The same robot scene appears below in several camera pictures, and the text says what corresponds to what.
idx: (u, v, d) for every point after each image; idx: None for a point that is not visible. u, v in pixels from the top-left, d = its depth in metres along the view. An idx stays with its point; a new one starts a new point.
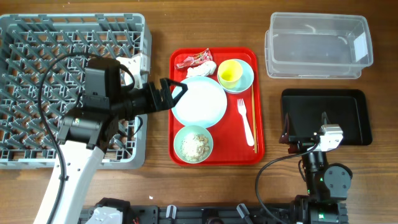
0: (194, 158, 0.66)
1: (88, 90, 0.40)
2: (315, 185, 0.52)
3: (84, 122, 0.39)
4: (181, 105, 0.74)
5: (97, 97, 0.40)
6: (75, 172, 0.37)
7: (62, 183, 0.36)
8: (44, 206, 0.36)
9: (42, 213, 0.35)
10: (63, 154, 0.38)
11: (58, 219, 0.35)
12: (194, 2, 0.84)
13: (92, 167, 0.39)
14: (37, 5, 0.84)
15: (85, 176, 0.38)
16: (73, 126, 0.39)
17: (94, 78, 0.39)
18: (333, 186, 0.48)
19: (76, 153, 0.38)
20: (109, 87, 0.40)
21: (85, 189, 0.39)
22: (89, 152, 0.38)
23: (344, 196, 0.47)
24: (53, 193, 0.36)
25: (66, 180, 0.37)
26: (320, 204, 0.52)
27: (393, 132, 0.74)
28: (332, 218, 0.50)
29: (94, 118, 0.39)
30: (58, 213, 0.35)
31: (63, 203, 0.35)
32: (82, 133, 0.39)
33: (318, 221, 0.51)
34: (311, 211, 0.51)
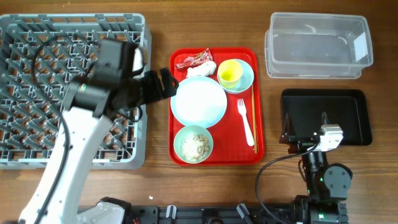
0: (194, 158, 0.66)
1: (102, 61, 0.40)
2: (315, 186, 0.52)
3: (91, 90, 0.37)
4: (180, 105, 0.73)
5: (109, 68, 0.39)
6: (80, 140, 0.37)
7: (67, 151, 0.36)
8: (49, 172, 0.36)
9: (46, 178, 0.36)
10: (68, 121, 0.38)
11: (63, 185, 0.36)
12: (194, 2, 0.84)
13: (98, 135, 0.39)
14: (37, 5, 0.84)
15: (91, 144, 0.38)
16: (79, 93, 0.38)
17: (109, 49, 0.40)
18: (333, 186, 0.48)
19: (81, 121, 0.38)
20: (122, 60, 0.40)
21: (90, 157, 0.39)
22: (95, 121, 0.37)
23: (344, 196, 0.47)
24: (58, 160, 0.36)
25: (70, 149, 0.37)
26: (320, 204, 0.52)
27: (393, 132, 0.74)
28: (332, 218, 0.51)
29: (101, 86, 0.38)
30: (62, 180, 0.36)
31: (68, 170, 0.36)
32: (88, 101, 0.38)
33: (318, 221, 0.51)
34: (311, 211, 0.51)
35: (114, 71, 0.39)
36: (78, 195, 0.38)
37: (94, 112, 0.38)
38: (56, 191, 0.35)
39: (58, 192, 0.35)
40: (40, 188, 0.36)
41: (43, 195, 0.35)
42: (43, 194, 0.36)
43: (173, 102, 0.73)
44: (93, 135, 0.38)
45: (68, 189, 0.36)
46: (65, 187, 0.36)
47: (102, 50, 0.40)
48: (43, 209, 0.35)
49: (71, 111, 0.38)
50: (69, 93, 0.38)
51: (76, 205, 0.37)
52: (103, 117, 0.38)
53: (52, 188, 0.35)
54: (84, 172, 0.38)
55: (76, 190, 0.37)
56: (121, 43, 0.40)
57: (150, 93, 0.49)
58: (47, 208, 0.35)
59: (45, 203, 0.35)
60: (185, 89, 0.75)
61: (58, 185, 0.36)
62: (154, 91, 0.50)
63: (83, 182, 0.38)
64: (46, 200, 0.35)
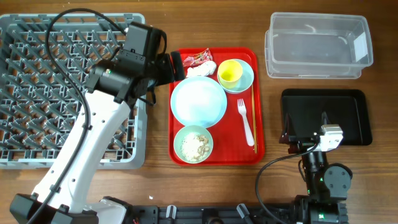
0: (194, 158, 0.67)
1: (128, 46, 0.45)
2: (315, 186, 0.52)
3: (115, 75, 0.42)
4: (181, 104, 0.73)
5: (134, 54, 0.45)
6: (98, 124, 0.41)
7: (85, 132, 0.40)
8: (66, 151, 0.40)
9: (64, 157, 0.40)
10: (89, 104, 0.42)
11: (79, 162, 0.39)
12: (194, 2, 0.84)
13: (116, 121, 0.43)
14: (36, 5, 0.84)
15: (107, 130, 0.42)
16: (104, 76, 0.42)
17: (135, 35, 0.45)
18: (333, 186, 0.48)
19: (102, 104, 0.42)
20: (147, 46, 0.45)
21: (106, 141, 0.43)
22: (116, 105, 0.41)
23: (344, 196, 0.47)
24: (76, 140, 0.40)
25: (89, 129, 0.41)
26: (320, 205, 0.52)
27: (393, 132, 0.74)
28: (332, 218, 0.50)
29: (124, 74, 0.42)
30: (78, 158, 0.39)
31: (86, 149, 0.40)
32: (112, 84, 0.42)
33: (318, 221, 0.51)
34: (311, 211, 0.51)
35: (138, 58, 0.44)
36: (89, 177, 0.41)
37: (115, 97, 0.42)
38: (72, 169, 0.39)
39: (73, 170, 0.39)
40: (56, 165, 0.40)
41: (58, 172, 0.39)
42: (58, 171, 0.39)
43: (173, 102, 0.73)
44: (111, 120, 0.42)
45: (82, 168, 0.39)
46: (80, 166, 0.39)
47: (129, 35, 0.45)
48: (56, 185, 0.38)
49: (94, 93, 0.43)
50: (93, 76, 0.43)
51: (86, 186, 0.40)
52: (124, 103, 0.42)
53: (68, 166, 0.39)
54: (97, 155, 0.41)
55: (91, 168, 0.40)
56: (148, 30, 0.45)
57: (163, 76, 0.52)
58: (60, 185, 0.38)
59: (58, 179, 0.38)
60: (187, 88, 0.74)
61: (74, 163, 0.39)
62: (167, 74, 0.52)
63: (95, 165, 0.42)
64: (61, 176, 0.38)
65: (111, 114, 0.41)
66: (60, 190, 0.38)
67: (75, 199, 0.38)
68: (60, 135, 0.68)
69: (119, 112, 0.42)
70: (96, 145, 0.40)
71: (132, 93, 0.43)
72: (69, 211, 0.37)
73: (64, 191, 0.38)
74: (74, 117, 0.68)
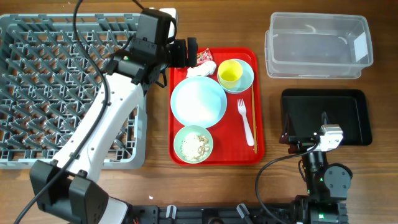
0: (194, 158, 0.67)
1: (139, 34, 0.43)
2: (315, 186, 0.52)
3: (132, 62, 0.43)
4: (188, 98, 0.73)
5: (146, 43, 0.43)
6: (117, 101, 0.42)
7: (104, 107, 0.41)
8: (86, 121, 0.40)
9: (83, 127, 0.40)
10: (109, 83, 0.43)
11: (97, 134, 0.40)
12: (194, 2, 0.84)
13: (132, 101, 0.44)
14: (36, 5, 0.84)
15: (125, 107, 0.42)
16: (122, 62, 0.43)
17: (146, 22, 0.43)
18: (333, 186, 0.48)
19: (120, 84, 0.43)
20: (158, 35, 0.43)
21: (122, 119, 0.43)
22: (133, 86, 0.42)
23: (344, 196, 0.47)
24: (95, 114, 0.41)
25: (108, 106, 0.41)
26: (319, 205, 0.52)
27: (393, 132, 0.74)
28: (332, 219, 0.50)
29: (140, 61, 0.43)
30: (97, 130, 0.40)
31: (104, 122, 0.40)
32: (129, 70, 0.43)
33: (318, 221, 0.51)
34: (311, 211, 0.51)
35: (150, 47, 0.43)
36: (106, 149, 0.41)
37: (132, 78, 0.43)
38: (91, 139, 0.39)
39: (92, 140, 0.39)
40: (76, 135, 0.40)
41: (78, 140, 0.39)
42: (78, 140, 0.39)
43: (173, 102, 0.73)
44: (129, 99, 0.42)
45: (101, 139, 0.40)
46: (99, 136, 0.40)
47: (140, 23, 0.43)
48: (76, 153, 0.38)
49: (113, 75, 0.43)
50: (112, 61, 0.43)
51: (102, 157, 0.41)
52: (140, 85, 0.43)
53: (87, 136, 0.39)
54: (115, 130, 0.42)
55: (107, 142, 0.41)
56: (158, 18, 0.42)
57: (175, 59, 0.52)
58: (79, 153, 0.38)
59: (78, 147, 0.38)
60: (194, 84, 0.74)
61: (92, 135, 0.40)
62: (179, 59, 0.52)
63: (112, 139, 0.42)
64: (81, 144, 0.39)
65: (130, 93, 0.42)
66: (79, 158, 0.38)
67: (92, 167, 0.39)
68: (60, 135, 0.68)
69: (135, 92, 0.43)
70: (115, 121, 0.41)
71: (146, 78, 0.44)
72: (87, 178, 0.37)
73: (83, 159, 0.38)
74: (74, 117, 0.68)
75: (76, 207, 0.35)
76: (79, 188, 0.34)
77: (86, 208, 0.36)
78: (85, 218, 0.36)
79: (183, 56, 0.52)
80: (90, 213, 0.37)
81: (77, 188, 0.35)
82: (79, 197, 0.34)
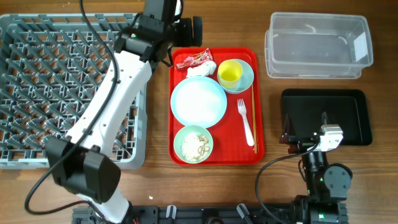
0: (194, 158, 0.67)
1: (147, 12, 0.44)
2: (315, 186, 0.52)
3: (140, 39, 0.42)
4: (190, 94, 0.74)
5: (153, 20, 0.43)
6: (127, 78, 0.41)
7: (114, 85, 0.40)
8: (96, 99, 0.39)
9: (94, 104, 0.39)
10: (118, 61, 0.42)
11: (109, 109, 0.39)
12: (194, 2, 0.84)
13: (141, 78, 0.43)
14: (36, 5, 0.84)
15: (134, 84, 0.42)
16: (130, 39, 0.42)
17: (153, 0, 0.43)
18: (334, 186, 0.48)
19: (130, 62, 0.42)
20: (165, 11, 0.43)
21: (132, 96, 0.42)
22: (142, 63, 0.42)
23: (344, 196, 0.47)
24: (105, 91, 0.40)
25: (118, 83, 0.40)
26: (319, 205, 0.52)
27: (393, 132, 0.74)
28: (332, 219, 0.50)
29: (147, 37, 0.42)
30: (109, 106, 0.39)
31: (115, 99, 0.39)
32: (136, 48, 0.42)
33: (318, 221, 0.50)
34: (311, 211, 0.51)
35: (158, 24, 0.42)
36: (117, 125, 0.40)
37: (140, 56, 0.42)
38: (104, 114, 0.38)
39: (104, 116, 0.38)
40: (88, 112, 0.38)
41: (90, 117, 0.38)
42: (89, 117, 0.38)
43: (173, 101, 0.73)
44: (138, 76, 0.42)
45: (113, 114, 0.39)
46: (111, 112, 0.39)
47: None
48: (89, 129, 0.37)
49: (122, 53, 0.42)
50: (120, 40, 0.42)
51: (114, 134, 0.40)
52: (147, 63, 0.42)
53: (100, 111, 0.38)
54: (125, 107, 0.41)
55: (119, 118, 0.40)
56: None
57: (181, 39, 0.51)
58: (92, 129, 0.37)
59: (91, 122, 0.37)
60: (194, 84, 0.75)
61: (105, 111, 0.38)
62: (185, 38, 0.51)
63: (122, 116, 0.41)
64: (93, 120, 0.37)
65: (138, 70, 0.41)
66: (92, 133, 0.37)
67: (106, 142, 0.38)
68: (60, 135, 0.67)
69: (143, 69, 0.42)
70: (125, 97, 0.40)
71: (154, 55, 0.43)
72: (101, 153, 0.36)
73: (97, 134, 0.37)
74: (74, 117, 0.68)
75: (91, 181, 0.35)
76: (94, 162, 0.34)
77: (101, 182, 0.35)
78: (99, 192, 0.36)
79: (188, 36, 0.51)
80: (104, 186, 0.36)
81: (91, 163, 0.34)
82: (94, 171, 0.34)
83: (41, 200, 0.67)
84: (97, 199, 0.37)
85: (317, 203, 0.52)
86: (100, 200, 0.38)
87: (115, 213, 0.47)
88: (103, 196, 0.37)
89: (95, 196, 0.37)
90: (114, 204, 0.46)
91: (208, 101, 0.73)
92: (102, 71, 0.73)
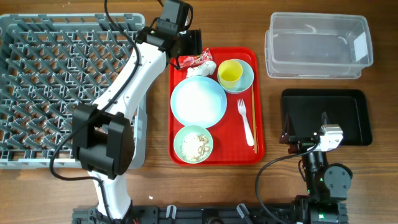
0: (194, 158, 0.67)
1: (163, 15, 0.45)
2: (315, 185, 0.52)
3: (157, 37, 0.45)
4: (194, 91, 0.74)
5: (168, 22, 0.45)
6: (148, 60, 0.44)
7: (137, 67, 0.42)
8: (120, 76, 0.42)
9: (119, 80, 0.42)
10: (139, 49, 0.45)
11: (132, 87, 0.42)
12: (194, 2, 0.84)
13: (158, 65, 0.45)
14: (36, 5, 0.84)
15: (153, 68, 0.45)
16: (149, 36, 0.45)
17: (170, 7, 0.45)
18: (334, 186, 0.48)
19: (151, 50, 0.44)
20: (179, 18, 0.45)
21: (149, 79, 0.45)
22: (159, 53, 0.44)
23: (344, 195, 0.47)
24: (128, 71, 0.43)
25: (140, 66, 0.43)
26: (319, 205, 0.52)
27: (393, 132, 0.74)
28: (332, 218, 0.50)
29: (163, 37, 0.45)
30: (132, 83, 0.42)
31: (137, 78, 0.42)
32: (154, 43, 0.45)
33: (318, 221, 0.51)
34: (311, 211, 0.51)
35: (173, 27, 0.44)
36: (137, 101, 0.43)
37: (158, 47, 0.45)
38: (127, 88, 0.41)
39: (127, 89, 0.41)
40: (114, 86, 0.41)
41: (115, 90, 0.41)
42: (115, 89, 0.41)
43: (173, 101, 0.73)
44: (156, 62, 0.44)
45: (135, 90, 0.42)
46: (134, 87, 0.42)
47: (166, 4, 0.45)
48: (114, 99, 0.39)
49: (142, 45, 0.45)
50: (140, 35, 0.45)
51: (134, 109, 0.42)
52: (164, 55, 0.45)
53: (124, 85, 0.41)
54: (145, 86, 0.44)
55: (138, 96, 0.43)
56: (179, 3, 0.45)
57: (188, 48, 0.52)
58: (117, 99, 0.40)
59: (115, 94, 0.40)
60: (194, 84, 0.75)
61: (129, 86, 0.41)
62: (191, 48, 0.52)
63: (141, 95, 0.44)
64: (118, 92, 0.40)
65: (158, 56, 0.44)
66: (117, 103, 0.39)
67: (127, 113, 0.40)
68: (60, 135, 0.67)
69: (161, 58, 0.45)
70: (146, 78, 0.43)
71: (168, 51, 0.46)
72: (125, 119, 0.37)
73: (121, 105, 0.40)
74: None
75: (112, 147, 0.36)
76: (119, 126, 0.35)
77: (120, 150, 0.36)
78: (119, 160, 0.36)
79: (194, 45, 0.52)
80: (122, 157, 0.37)
81: (115, 127, 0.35)
82: (118, 135, 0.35)
83: (41, 200, 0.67)
84: (113, 169, 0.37)
85: (317, 203, 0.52)
86: (114, 172, 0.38)
87: (119, 206, 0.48)
88: (120, 167, 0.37)
89: (113, 166, 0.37)
90: (119, 196, 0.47)
91: (211, 99, 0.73)
92: (102, 71, 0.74)
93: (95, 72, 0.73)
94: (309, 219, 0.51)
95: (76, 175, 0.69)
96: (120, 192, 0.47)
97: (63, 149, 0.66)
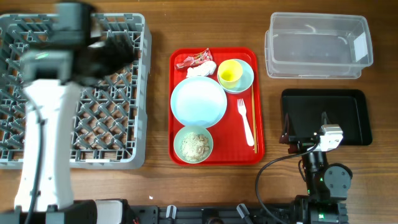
0: (194, 158, 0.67)
1: (58, 26, 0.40)
2: (315, 186, 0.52)
3: (53, 51, 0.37)
4: (191, 95, 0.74)
5: (69, 31, 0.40)
6: (51, 112, 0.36)
7: (40, 130, 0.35)
8: (29, 152, 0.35)
9: (28, 160, 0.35)
10: (35, 96, 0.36)
11: (47, 157, 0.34)
12: (194, 2, 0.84)
13: (74, 102, 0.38)
14: (36, 5, 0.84)
15: (66, 115, 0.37)
16: (41, 58, 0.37)
17: (66, 11, 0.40)
18: (334, 185, 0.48)
19: (50, 94, 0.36)
20: (83, 22, 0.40)
21: (70, 124, 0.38)
22: (63, 88, 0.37)
23: (344, 196, 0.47)
24: (33, 140, 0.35)
25: (43, 124, 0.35)
26: (319, 205, 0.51)
27: (393, 132, 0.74)
28: (332, 219, 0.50)
29: (61, 48, 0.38)
30: (45, 157, 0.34)
31: (48, 142, 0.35)
32: (51, 69, 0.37)
33: (318, 221, 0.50)
34: (311, 211, 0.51)
35: (73, 33, 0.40)
36: (66, 164, 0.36)
37: (59, 79, 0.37)
38: (44, 165, 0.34)
39: (45, 167, 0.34)
40: (28, 171, 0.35)
41: (31, 175, 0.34)
42: (29, 170, 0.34)
43: (173, 102, 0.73)
44: (65, 106, 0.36)
45: (53, 160, 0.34)
46: (51, 160, 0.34)
47: (56, 14, 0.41)
48: (35, 190, 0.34)
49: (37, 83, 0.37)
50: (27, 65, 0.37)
51: (67, 173, 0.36)
52: (70, 84, 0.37)
53: (38, 166, 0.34)
54: (66, 139, 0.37)
55: (64, 158, 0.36)
56: (79, 4, 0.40)
57: (113, 58, 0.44)
58: (39, 188, 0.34)
59: (34, 183, 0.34)
60: (194, 84, 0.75)
61: (43, 161, 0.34)
62: (116, 57, 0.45)
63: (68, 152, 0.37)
64: (35, 177, 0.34)
65: (59, 100, 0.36)
66: (41, 193, 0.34)
67: (61, 193, 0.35)
68: None
69: (66, 95, 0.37)
70: (60, 132, 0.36)
71: (78, 70, 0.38)
72: (60, 209, 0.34)
73: (46, 193, 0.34)
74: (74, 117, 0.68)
75: None
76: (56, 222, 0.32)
77: None
78: None
79: (117, 53, 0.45)
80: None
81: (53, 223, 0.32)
82: None
83: None
84: None
85: (317, 203, 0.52)
86: None
87: None
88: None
89: None
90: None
91: (208, 104, 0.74)
92: None
93: None
94: (309, 219, 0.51)
95: (76, 175, 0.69)
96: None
97: None
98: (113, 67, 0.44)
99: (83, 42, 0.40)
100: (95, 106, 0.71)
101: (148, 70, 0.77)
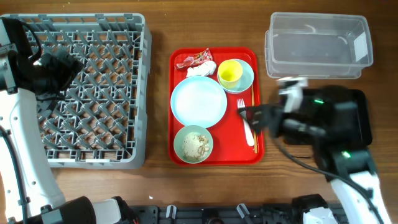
0: (194, 158, 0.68)
1: None
2: (329, 122, 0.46)
3: None
4: (185, 98, 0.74)
5: (2, 46, 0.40)
6: (12, 122, 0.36)
7: (5, 140, 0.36)
8: (5, 166, 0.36)
9: (6, 173, 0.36)
10: None
11: (23, 162, 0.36)
12: (194, 2, 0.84)
13: (32, 107, 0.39)
14: (37, 5, 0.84)
15: (27, 120, 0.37)
16: None
17: None
18: (335, 119, 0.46)
19: (4, 105, 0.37)
20: (12, 36, 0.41)
21: (36, 127, 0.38)
22: (14, 96, 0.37)
23: (349, 107, 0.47)
24: (4, 152, 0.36)
25: (9, 135, 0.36)
26: (339, 142, 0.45)
27: (393, 132, 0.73)
28: (356, 151, 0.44)
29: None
30: (22, 164, 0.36)
31: (20, 149, 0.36)
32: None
33: (346, 161, 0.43)
34: (334, 157, 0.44)
35: (9, 46, 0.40)
36: (46, 164, 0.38)
37: (5, 89, 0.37)
38: (25, 174, 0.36)
39: (25, 173, 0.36)
40: (9, 183, 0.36)
41: (14, 187, 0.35)
42: (11, 183, 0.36)
43: (173, 103, 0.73)
44: (23, 113, 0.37)
45: (30, 163, 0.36)
46: (28, 164, 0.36)
47: None
48: (23, 198, 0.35)
49: None
50: None
51: (50, 173, 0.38)
52: (20, 90, 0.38)
53: (18, 175, 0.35)
54: (37, 139, 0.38)
55: (41, 159, 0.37)
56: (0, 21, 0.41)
57: (58, 72, 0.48)
58: (27, 195, 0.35)
59: (20, 192, 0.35)
60: (194, 84, 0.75)
61: (20, 168, 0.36)
62: (61, 70, 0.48)
63: (44, 152, 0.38)
64: (17, 188, 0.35)
65: (15, 107, 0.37)
66: (31, 198, 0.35)
67: (48, 190, 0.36)
68: (60, 135, 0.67)
69: (21, 100, 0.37)
70: (27, 134, 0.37)
71: (23, 78, 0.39)
72: (54, 208, 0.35)
73: (35, 197, 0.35)
74: (74, 117, 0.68)
75: None
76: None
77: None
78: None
79: (60, 67, 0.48)
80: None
81: (51, 221, 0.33)
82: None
83: None
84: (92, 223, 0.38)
85: (333, 141, 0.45)
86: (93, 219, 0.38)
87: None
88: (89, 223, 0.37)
89: None
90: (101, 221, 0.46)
91: (203, 105, 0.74)
92: (102, 71, 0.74)
93: (95, 72, 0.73)
94: (331, 158, 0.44)
95: (76, 175, 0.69)
96: (104, 220, 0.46)
97: (63, 148, 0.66)
98: (58, 81, 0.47)
99: (22, 53, 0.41)
100: (95, 106, 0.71)
101: (148, 70, 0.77)
